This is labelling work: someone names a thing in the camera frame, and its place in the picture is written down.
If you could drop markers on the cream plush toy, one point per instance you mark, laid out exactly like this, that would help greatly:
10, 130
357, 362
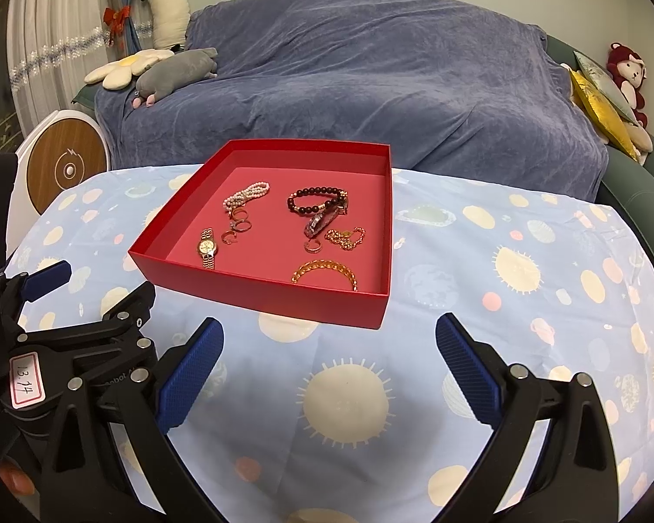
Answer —
640, 139

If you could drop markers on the grey plush toy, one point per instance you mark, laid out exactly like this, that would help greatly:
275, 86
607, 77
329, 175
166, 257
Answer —
169, 73

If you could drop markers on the flower shaped cushion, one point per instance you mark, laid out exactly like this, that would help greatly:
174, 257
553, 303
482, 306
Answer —
122, 68

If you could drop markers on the red bow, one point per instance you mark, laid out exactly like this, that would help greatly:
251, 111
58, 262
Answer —
114, 15

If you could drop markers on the green sofa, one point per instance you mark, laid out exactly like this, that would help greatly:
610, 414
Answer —
632, 185

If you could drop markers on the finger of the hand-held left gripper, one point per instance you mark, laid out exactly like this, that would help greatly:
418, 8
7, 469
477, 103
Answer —
125, 305
46, 278

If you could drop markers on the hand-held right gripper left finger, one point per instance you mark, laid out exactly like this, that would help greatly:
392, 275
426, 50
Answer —
191, 376

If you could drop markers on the gold cushion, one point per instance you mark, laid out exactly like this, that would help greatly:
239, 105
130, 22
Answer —
599, 109

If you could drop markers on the red cardboard box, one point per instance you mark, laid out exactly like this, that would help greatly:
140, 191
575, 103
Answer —
261, 297

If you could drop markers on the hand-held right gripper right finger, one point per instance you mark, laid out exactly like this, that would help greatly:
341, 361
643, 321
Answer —
468, 376

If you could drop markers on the person's left hand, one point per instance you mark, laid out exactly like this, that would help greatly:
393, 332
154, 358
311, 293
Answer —
16, 482

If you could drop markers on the gold wristwatch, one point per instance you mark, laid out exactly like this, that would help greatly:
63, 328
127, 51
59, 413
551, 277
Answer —
207, 246

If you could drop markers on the white sheep plush toy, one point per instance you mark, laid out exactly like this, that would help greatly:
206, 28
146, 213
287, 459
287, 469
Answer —
169, 11

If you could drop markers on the round white wood-faced appliance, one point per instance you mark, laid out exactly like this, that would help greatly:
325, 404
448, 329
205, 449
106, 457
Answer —
60, 147

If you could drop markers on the blue planet print tablecloth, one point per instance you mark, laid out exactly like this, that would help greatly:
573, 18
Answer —
441, 261

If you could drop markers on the red monkey plush toy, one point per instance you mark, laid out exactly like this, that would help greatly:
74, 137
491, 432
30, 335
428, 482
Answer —
627, 65

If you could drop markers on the white sheer curtain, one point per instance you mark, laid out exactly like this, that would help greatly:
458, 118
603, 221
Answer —
54, 11

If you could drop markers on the blue sofa blanket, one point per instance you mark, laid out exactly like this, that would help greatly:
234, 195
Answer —
359, 65

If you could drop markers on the silver cushion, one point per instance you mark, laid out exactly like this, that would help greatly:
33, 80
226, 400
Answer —
599, 76

